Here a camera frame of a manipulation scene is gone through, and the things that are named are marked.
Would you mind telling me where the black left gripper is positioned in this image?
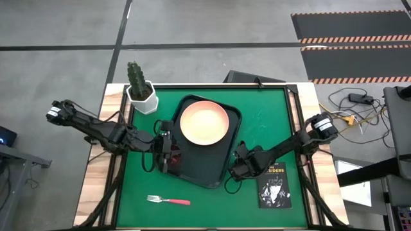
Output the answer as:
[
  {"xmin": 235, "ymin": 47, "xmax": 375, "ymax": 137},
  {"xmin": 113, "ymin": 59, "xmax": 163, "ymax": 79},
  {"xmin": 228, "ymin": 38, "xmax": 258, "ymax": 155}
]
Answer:
[{"xmin": 153, "ymin": 120, "xmax": 189, "ymax": 174}]

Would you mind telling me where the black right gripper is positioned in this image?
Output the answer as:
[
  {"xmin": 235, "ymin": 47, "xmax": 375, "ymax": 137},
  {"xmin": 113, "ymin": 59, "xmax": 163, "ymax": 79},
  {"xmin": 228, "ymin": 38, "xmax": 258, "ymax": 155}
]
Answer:
[{"xmin": 227, "ymin": 141, "xmax": 268, "ymax": 182}]

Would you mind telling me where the peach round plate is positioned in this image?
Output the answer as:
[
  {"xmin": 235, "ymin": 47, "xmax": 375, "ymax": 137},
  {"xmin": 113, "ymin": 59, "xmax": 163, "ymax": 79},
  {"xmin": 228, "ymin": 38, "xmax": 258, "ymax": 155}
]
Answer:
[{"xmin": 179, "ymin": 100, "xmax": 230, "ymax": 146}]

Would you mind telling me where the pink-handled metal fork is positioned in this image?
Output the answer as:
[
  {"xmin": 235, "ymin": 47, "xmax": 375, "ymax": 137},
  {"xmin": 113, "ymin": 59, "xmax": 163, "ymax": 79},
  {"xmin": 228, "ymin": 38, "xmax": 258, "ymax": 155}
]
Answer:
[{"xmin": 146, "ymin": 194, "xmax": 191, "ymax": 206}]

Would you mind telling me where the black plastic tray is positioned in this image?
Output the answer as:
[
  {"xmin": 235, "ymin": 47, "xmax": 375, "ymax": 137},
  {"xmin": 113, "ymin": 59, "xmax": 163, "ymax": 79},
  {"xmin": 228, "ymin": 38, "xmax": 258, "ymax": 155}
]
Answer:
[{"xmin": 159, "ymin": 94, "xmax": 243, "ymax": 189}]

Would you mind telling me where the black paperback book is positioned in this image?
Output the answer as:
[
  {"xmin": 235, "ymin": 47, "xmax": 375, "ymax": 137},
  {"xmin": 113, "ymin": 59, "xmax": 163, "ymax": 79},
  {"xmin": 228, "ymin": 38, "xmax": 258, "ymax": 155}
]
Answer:
[{"xmin": 256, "ymin": 161, "xmax": 293, "ymax": 210}]

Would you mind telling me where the white hexagonal plant pot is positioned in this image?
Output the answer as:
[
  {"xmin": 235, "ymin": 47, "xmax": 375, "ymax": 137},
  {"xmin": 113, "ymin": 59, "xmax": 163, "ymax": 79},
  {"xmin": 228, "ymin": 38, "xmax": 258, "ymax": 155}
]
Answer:
[{"xmin": 125, "ymin": 80, "xmax": 159, "ymax": 116}]

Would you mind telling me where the green table mat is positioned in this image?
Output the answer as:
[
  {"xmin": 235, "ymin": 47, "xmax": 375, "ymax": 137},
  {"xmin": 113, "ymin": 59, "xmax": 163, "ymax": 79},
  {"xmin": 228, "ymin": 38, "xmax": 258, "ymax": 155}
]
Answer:
[{"xmin": 116, "ymin": 88, "xmax": 308, "ymax": 228}]

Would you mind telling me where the green cactus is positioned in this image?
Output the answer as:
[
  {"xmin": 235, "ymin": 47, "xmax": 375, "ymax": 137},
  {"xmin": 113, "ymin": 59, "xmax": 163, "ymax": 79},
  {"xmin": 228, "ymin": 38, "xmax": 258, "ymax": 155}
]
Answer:
[{"xmin": 127, "ymin": 61, "xmax": 147, "ymax": 99}]

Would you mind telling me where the black flat panel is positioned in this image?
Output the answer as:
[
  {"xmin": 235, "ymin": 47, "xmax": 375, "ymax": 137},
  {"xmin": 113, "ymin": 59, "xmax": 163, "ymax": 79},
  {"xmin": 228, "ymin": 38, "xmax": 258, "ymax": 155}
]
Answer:
[{"xmin": 223, "ymin": 69, "xmax": 286, "ymax": 84}]

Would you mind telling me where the white sheet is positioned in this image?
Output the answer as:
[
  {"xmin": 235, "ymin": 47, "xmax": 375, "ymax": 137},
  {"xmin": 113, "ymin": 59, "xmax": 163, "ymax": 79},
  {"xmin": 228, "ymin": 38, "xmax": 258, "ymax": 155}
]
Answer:
[{"xmin": 333, "ymin": 159, "xmax": 372, "ymax": 208}]

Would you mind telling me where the black power adapter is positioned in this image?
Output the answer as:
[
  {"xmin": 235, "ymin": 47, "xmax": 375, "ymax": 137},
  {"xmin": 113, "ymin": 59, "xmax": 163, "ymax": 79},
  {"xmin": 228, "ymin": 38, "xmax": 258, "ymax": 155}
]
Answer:
[{"xmin": 348, "ymin": 92, "xmax": 375, "ymax": 105}]

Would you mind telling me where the grey desk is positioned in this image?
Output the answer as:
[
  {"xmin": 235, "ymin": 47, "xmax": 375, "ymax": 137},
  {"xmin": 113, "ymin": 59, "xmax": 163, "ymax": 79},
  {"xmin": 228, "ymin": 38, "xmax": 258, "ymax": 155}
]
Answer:
[{"xmin": 0, "ymin": 143, "xmax": 52, "ymax": 231}]

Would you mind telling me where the black hazard-striped floor mat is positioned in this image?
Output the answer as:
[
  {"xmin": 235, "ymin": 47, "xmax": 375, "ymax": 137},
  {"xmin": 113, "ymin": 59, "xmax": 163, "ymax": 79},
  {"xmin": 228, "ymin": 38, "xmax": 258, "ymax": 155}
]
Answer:
[
  {"xmin": 300, "ymin": 44, "xmax": 411, "ymax": 85},
  {"xmin": 290, "ymin": 10, "xmax": 411, "ymax": 44}
]

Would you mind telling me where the grey equipment cart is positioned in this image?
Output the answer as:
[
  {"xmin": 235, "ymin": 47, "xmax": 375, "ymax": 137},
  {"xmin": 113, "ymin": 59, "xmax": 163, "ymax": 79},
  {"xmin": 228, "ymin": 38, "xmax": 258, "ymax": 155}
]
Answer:
[{"xmin": 337, "ymin": 83, "xmax": 411, "ymax": 231}]

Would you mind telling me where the dark device with blue light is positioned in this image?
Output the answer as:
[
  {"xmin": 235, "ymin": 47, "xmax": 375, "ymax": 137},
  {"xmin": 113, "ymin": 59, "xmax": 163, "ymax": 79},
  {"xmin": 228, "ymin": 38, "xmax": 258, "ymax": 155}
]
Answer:
[{"xmin": 0, "ymin": 125, "xmax": 18, "ymax": 148}]

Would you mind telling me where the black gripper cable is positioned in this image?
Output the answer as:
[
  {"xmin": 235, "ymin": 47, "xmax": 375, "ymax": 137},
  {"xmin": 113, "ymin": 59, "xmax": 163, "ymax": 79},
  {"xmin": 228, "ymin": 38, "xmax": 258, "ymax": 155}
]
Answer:
[
  {"xmin": 223, "ymin": 175, "xmax": 245, "ymax": 195},
  {"xmin": 140, "ymin": 119, "xmax": 164, "ymax": 173}
]

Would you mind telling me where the black aluminium table frame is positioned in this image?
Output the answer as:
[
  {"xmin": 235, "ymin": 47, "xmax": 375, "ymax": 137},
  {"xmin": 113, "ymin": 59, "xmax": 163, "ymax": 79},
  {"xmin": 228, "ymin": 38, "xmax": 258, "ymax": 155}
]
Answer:
[{"xmin": 75, "ymin": 83, "xmax": 349, "ymax": 231}]

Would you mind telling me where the yellow floor cable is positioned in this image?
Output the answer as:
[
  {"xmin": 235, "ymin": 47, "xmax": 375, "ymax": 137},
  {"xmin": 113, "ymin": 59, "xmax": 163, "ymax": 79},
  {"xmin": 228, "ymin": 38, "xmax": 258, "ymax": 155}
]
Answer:
[{"xmin": 319, "ymin": 102, "xmax": 388, "ymax": 128}]

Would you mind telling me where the white floor cable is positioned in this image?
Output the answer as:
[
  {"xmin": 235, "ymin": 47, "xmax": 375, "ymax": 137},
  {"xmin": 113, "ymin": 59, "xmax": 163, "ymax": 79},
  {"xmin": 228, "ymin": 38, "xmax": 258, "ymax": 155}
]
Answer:
[{"xmin": 329, "ymin": 110, "xmax": 364, "ymax": 135}]

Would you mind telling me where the black floor cable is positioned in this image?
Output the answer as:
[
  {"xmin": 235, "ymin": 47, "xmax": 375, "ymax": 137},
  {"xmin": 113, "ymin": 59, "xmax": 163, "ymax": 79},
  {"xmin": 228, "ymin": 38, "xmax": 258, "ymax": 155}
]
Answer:
[{"xmin": 327, "ymin": 87, "xmax": 396, "ymax": 149}]

